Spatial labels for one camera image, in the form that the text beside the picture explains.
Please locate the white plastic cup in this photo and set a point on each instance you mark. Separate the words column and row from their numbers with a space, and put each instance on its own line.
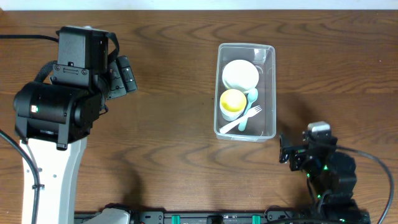
column 229, row 113

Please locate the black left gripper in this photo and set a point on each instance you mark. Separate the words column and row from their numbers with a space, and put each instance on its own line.
column 125, row 78

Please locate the yellow plastic cup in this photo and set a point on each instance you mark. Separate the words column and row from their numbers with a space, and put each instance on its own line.
column 233, row 100

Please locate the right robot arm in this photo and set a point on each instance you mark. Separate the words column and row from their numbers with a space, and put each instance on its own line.
column 331, row 178

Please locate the grey plastic cup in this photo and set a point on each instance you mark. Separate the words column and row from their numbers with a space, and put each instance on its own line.
column 230, row 118

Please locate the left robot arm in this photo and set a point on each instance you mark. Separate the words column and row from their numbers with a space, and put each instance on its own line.
column 55, row 114

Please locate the clear plastic container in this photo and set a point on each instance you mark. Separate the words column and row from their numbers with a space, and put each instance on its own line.
column 262, row 126

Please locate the white plastic bowl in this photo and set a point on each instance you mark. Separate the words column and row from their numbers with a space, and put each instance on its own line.
column 240, row 75

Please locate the mint green plastic spoon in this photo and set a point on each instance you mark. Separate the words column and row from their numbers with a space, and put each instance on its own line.
column 251, row 97

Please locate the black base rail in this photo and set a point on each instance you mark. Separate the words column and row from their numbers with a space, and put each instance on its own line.
column 272, row 213

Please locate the white plastic fork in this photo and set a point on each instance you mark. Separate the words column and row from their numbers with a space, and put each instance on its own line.
column 251, row 112

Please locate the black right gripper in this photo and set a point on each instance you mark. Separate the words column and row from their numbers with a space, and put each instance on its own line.
column 300, row 154

